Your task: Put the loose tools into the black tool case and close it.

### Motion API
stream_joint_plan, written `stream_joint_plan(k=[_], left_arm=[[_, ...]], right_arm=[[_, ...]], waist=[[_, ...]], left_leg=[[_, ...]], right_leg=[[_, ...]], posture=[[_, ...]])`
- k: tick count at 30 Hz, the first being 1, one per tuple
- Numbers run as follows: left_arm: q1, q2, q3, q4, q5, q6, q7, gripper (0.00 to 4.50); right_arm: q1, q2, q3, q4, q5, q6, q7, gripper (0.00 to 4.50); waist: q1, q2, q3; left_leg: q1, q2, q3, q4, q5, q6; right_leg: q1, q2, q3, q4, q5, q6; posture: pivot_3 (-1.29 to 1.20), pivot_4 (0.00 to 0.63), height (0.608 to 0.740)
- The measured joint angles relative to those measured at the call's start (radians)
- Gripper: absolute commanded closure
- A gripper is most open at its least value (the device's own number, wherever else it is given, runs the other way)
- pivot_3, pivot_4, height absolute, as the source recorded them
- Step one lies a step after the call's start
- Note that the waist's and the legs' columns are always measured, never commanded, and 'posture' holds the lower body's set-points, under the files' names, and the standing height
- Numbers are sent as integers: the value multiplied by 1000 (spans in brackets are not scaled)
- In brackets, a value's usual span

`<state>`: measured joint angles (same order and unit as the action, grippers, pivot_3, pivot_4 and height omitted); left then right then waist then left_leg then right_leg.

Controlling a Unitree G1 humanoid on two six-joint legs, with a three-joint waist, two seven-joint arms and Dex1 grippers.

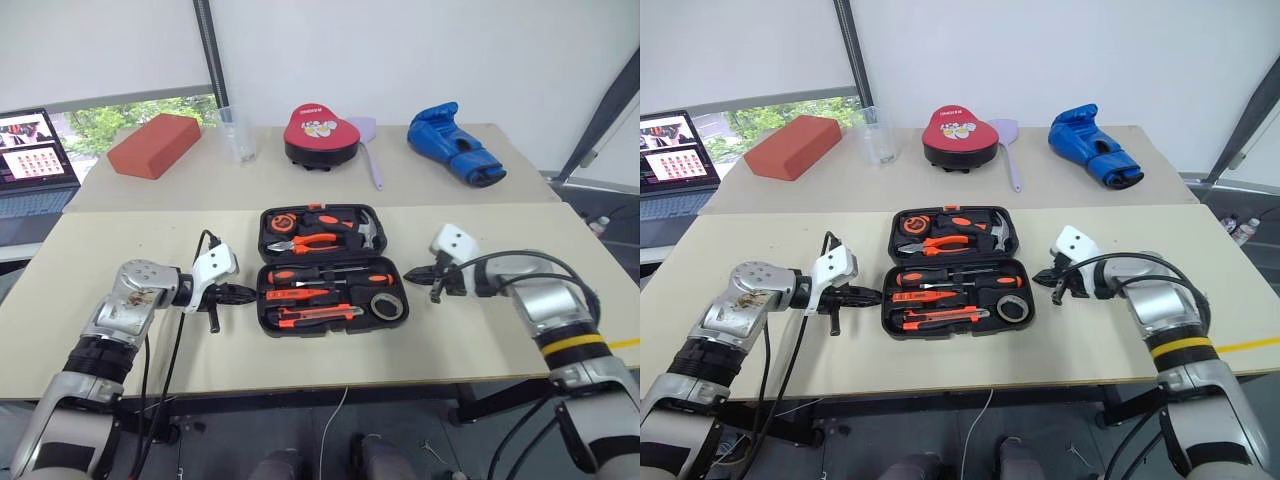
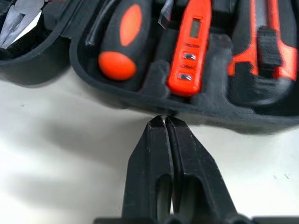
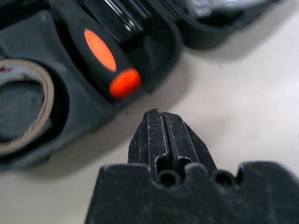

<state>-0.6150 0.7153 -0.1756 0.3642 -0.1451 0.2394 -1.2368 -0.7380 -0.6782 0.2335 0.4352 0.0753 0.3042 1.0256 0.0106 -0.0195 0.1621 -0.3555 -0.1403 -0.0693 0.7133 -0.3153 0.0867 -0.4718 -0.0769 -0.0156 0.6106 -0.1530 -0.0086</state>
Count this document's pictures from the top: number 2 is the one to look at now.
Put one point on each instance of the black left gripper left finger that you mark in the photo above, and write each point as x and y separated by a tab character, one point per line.
149	163

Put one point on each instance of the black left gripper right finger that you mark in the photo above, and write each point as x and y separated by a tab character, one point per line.
198	175

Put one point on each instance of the black tool case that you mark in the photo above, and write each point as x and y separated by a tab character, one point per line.
210	106

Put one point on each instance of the orange voltage tester pen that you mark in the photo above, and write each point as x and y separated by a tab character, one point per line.
187	78

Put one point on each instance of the orange black screwdriver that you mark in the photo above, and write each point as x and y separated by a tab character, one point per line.
116	65

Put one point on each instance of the orange black utility knife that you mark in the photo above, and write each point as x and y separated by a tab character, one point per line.
243	53

